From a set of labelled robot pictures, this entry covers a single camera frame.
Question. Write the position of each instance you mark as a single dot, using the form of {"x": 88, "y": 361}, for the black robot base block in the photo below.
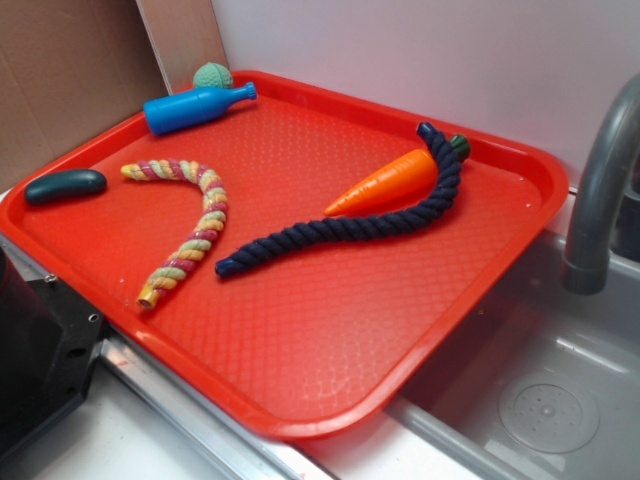
{"x": 50, "y": 340}

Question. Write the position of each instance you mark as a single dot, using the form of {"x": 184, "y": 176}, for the orange toy carrot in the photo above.
{"x": 414, "y": 175}

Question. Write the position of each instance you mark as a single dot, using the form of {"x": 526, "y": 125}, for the red plastic tray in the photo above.
{"x": 317, "y": 340}

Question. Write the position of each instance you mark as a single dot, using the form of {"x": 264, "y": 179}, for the green textured ball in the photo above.
{"x": 213, "y": 75}

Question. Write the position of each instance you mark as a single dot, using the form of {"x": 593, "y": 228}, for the blue toy bottle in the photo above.
{"x": 190, "y": 108}

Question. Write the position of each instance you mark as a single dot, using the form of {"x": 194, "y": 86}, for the light wooden board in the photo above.
{"x": 184, "y": 35}

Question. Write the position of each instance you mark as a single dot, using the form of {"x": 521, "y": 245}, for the dark green toy cucumber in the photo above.
{"x": 66, "y": 184}

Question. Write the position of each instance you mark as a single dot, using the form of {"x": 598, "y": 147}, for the grey toy sink basin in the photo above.
{"x": 536, "y": 382}

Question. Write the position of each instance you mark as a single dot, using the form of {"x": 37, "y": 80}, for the grey toy faucet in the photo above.
{"x": 605, "y": 215}

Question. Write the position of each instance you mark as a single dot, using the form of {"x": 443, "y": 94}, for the brown cardboard panel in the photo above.
{"x": 70, "y": 70}

